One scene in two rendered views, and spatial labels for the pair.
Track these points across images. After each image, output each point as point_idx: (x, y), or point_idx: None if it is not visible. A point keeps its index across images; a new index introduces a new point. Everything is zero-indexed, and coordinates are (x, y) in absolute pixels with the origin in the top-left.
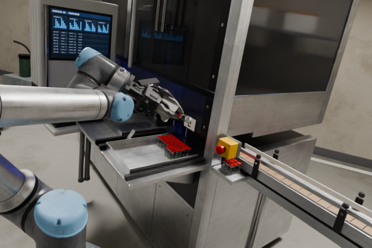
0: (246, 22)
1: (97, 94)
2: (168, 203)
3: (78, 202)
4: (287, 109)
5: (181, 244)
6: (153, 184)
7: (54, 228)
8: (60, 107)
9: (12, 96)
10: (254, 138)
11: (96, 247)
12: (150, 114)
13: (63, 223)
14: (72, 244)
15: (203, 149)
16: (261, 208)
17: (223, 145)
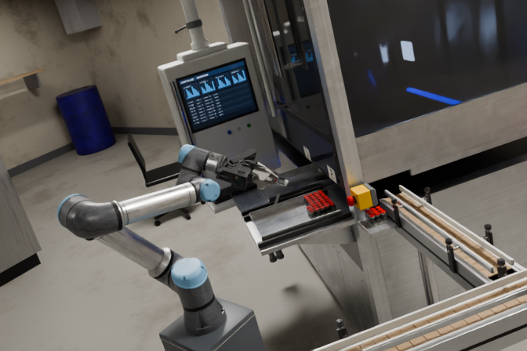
0: (333, 60)
1: (186, 187)
2: (350, 272)
3: (197, 265)
4: (465, 124)
5: (370, 317)
6: (335, 251)
7: (182, 282)
8: (159, 204)
9: (131, 205)
10: (454, 168)
11: (232, 304)
12: (245, 186)
13: (187, 279)
14: (198, 294)
15: None
16: (422, 260)
17: (354, 196)
